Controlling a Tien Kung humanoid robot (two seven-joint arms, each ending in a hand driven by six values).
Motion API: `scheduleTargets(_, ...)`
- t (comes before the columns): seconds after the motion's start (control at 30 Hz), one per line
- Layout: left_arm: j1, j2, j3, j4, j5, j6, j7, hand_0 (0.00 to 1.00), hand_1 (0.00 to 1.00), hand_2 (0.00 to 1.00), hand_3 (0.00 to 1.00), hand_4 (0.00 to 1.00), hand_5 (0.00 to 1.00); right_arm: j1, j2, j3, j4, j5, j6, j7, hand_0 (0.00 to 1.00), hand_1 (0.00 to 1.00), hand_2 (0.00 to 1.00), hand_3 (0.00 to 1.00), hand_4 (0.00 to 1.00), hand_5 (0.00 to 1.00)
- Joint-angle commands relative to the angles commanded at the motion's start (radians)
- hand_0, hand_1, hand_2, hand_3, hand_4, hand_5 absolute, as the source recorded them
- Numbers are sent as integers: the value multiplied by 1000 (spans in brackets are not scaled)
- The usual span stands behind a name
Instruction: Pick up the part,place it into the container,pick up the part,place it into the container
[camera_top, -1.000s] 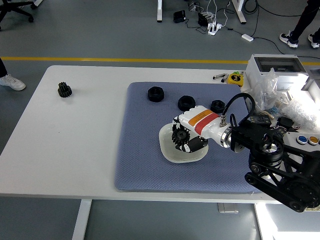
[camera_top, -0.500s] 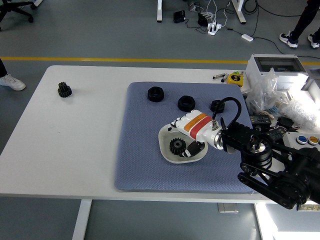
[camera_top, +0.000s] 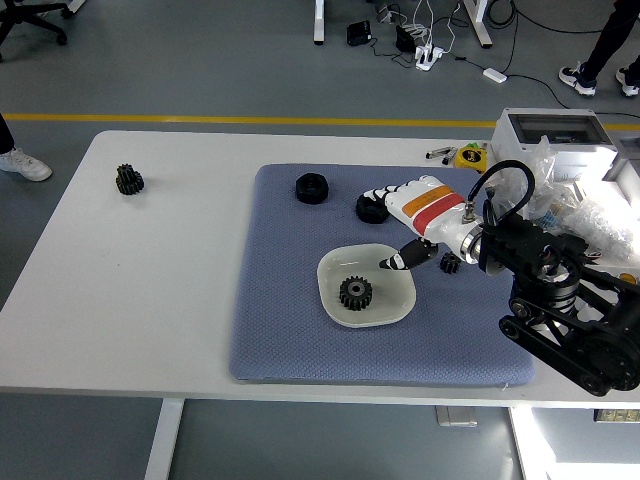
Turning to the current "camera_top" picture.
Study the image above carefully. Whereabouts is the black power adapter box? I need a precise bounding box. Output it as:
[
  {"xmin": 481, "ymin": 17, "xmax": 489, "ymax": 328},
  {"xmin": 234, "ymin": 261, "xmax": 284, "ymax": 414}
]
[{"xmin": 346, "ymin": 20, "xmax": 372, "ymax": 47}]

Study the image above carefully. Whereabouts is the grey electrical enclosure box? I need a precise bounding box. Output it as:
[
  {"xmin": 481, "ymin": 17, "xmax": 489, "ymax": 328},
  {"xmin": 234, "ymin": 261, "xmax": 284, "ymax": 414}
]
[{"xmin": 488, "ymin": 107, "xmax": 620, "ymax": 189}]

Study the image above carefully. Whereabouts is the blue-grey textured mat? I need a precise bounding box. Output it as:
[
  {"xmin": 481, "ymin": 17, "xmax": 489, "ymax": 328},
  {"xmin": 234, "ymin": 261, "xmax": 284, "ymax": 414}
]
[{"xmin": 228, "ymin": 163, "xmax": 536, "ymax": 386}]

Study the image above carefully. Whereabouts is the white cardboard box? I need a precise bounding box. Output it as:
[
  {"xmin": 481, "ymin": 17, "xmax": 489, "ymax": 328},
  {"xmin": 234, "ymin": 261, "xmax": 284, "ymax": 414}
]
[{"xmin": 602, "ymin": 149, "xmax": 640, "ymax": 211}]

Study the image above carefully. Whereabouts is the white square dish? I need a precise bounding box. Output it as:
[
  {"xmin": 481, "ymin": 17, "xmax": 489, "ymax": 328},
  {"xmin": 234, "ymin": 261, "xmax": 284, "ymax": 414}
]
[{"xmin": 317, "ymin": 242, "xmax": 418, "ymax": 329}]

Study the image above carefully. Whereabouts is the clear plastic bag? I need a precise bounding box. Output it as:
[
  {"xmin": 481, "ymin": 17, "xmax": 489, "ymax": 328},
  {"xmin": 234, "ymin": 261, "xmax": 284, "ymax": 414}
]
[{"xmin": 479, "ymin": 135, "xmax": 559, "ymax": 221}]

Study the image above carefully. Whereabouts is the white push-button box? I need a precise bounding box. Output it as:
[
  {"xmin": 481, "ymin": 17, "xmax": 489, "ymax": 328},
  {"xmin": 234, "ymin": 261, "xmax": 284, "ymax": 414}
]
[{"xmin": 584, "ymin": 252, "xmax": 640, "ymax": 291}]

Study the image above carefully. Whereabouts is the white table leg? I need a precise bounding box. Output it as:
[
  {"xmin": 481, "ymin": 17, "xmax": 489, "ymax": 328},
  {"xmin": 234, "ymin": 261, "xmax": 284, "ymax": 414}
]
[{"xmin": 143, "ymin": 398, "xmax": 185, "ymax": 480}]

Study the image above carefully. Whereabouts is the black stacked double gear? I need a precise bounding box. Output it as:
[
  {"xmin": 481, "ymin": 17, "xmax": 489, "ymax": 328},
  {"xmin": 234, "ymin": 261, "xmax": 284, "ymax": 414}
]
[{"xmin": 115, "ymin": 164, "xmax": 145, "ymax": 197}]

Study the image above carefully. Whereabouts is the white power strip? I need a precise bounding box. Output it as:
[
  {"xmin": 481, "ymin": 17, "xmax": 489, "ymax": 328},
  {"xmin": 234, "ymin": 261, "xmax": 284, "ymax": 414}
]
[{"xmin": 414, "ymin": 44, "xmax": 446, "ymax": 71}]

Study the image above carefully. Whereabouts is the yellow tape measure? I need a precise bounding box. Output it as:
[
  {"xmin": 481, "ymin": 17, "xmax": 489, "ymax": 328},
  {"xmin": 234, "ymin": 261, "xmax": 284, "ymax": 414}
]
[{"xmin": 455, "ymin": 143, "xmax": 489, "ymax": 175}]

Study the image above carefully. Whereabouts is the grey table control box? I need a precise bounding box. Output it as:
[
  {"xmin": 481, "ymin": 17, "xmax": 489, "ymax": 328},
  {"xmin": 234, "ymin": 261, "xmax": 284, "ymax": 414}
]
[{"xmin": 434, "ymin": 405, "xmax": 478, "ymax": 428}]

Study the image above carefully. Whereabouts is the person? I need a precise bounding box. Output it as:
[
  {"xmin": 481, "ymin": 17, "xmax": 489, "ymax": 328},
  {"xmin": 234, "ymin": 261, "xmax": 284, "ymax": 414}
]
[
  {"xmin": 0, "ymin": 112, "xmax": 54, "ymax": 182},
  {"xmin": 558, "ymin": 0, "xmax": 640, "ymax": 98}
]

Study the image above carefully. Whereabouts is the white low platform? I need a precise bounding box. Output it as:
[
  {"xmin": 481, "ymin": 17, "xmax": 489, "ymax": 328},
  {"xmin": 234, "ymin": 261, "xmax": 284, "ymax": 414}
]
[{"xmin": 509, "ymin": 405, "xmax": 640, "ymax": 480}]

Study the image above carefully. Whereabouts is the large black hex nut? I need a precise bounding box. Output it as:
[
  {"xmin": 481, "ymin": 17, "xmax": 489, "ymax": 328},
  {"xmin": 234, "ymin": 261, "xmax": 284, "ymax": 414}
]
[
  {"xmin": 294, "ymin": 172, "xmax": 330, "ymax": 205},
  {"xmin": 355, "ymin": 193, "xmax": 391, "ymax": 225}
]

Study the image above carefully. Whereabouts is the black office chair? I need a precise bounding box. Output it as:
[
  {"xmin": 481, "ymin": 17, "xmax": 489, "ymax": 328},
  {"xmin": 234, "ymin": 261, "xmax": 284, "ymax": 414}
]
[{"xmin": 0, "ymin": 0, "xmax": 71, "ymax": 62}]

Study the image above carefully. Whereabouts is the large black gear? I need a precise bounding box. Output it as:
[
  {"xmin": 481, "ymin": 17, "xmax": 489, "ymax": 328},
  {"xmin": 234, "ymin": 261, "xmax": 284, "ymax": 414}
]
[{"xmin": 338, "ymin": 274, "xmax": 376, "ymax": 313}]

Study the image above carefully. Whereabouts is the black charger block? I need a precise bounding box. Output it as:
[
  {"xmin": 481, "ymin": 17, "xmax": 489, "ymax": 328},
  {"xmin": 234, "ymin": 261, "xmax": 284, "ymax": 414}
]
[{"xmin": 394, "ymin": 24, "xmax": 417, "ymax": 53}]

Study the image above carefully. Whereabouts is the black floor cable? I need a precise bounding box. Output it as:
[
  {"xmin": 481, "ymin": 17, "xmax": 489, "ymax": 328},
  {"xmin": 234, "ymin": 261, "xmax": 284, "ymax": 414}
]
[{"xmin": 504, "ymin": 73, "xmax": 574, "ymax": 110}]

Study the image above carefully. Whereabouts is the white desk leg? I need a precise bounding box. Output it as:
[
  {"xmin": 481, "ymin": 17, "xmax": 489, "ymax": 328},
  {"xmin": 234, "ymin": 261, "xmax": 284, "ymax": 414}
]
[
  {"xmin": 462, "ymin": 0, "xmax": 495, "ymax": 49},
  {"xmin": 313, "ymin": 0, "xmax": 329, "ymax": 46}
]

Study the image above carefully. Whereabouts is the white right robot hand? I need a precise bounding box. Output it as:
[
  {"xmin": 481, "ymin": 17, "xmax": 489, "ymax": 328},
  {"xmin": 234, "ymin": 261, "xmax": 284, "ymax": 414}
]
[{"xmin": 360, "ymin": 174, "xmax": 482, "ymax": 272}]

